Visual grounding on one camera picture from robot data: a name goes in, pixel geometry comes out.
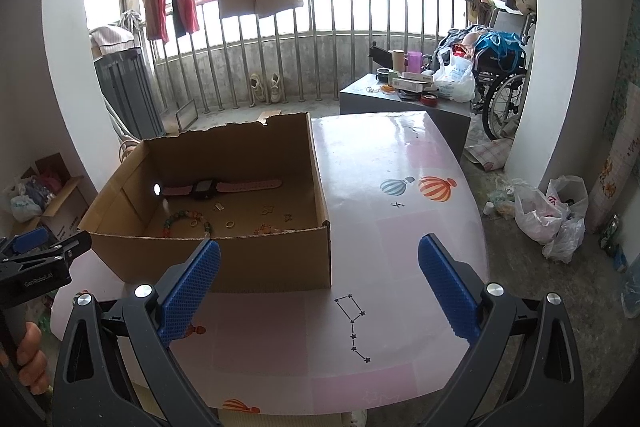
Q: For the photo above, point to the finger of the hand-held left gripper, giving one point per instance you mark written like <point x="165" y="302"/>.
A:
<point x="65" y="249"/>
<point x="30" y="239"/>

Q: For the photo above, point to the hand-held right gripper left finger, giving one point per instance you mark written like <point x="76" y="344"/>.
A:
<point x="190" y="292"/>

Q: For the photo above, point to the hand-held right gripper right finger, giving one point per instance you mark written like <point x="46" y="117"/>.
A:
<point x="447" y="292"/>

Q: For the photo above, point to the large cardboard box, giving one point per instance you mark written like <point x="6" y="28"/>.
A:
<point x="275" y="267"/>

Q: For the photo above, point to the person's left hand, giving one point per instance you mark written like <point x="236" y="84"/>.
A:
<point x="32" y="352"/>

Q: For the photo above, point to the pale blue plastic bag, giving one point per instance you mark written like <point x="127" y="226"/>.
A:
<point x="25" y="208"/>

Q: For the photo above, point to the cardboard box with clothes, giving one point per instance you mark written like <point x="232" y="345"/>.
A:
<point x="70" y="212"/>

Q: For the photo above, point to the white plastic bag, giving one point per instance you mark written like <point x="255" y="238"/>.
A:
<point x="567" y="194"/>
<point x="455" y="79"/>
<point x="537" y="212"/>

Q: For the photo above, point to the grey plastic bag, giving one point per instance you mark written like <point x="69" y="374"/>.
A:
<point x="565" y="239"/>

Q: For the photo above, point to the patterned floor cloth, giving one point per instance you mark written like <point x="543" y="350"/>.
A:
<point x="487" y="156"/>

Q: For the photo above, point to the grey low cabinet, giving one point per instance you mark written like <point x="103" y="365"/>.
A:
<point x="440" y="127"/>

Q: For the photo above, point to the dark grey cabinet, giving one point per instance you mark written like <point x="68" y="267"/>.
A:
<point x="125" y="92"/>

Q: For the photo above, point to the red tape roll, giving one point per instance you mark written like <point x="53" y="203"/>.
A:
<point x="430" y="101"/>

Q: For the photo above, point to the flat cardboard piece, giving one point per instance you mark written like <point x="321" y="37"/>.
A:
<point x="270" y="117"/>

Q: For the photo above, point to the white shoe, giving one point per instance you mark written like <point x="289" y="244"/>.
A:
<point x="257" y="89"/>
<point x="277" y="88"/>

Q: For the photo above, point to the stack of white boxes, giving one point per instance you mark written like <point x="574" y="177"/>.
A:
<point x="412" y="81"/>

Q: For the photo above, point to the folded striped cloth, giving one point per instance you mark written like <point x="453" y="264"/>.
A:
<point x="110" y="38"/>

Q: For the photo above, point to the purple cup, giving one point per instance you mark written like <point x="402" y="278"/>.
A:
<point x="413" y="62"/>

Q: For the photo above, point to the navy hanging pants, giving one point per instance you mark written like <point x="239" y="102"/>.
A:
<point x="177" y="17"/>

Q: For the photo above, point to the wheelchair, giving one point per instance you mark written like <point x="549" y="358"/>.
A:
<point x="505" y="22"/>

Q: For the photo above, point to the metal mesh frame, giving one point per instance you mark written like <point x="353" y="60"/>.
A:
<point x="186" y="116"/>

